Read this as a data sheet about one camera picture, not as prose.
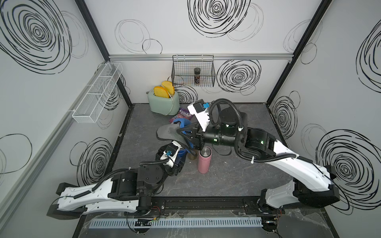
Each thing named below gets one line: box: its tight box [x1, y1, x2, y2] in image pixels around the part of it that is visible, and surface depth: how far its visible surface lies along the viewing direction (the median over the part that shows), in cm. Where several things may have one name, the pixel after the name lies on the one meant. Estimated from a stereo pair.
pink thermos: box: [197, 145, 213, 175], surface depth 73 cm
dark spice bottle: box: [193, 67, 201, 86], surface depth 88 cm
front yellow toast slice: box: [153, 85, 171, 99], surface depth 103 cm
